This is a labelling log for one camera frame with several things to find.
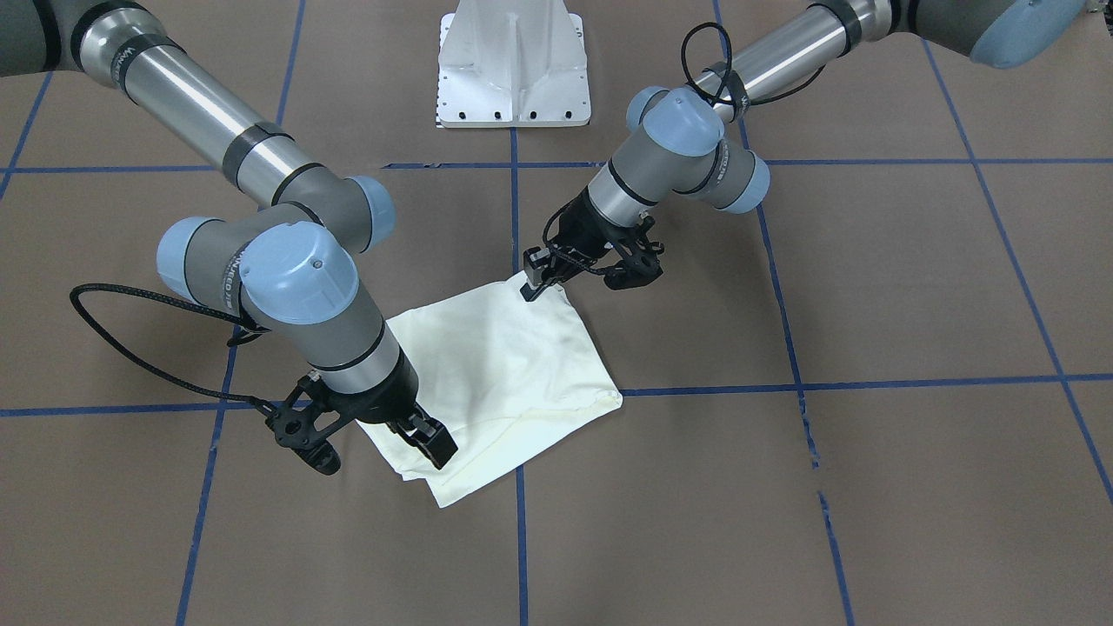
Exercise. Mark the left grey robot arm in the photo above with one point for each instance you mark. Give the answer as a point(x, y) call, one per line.
point(678, 138)

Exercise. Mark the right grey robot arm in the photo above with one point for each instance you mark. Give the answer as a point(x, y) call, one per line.
point(289, 268)

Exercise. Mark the cream long-sleeve cat shirt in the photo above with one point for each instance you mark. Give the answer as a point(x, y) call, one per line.
point(508, 378)

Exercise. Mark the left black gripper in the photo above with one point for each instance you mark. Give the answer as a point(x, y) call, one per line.
point(581, 231)

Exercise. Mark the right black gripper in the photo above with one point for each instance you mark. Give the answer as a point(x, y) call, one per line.
point(389, 398)

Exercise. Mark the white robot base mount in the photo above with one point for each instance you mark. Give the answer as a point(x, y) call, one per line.
point(504, 64)

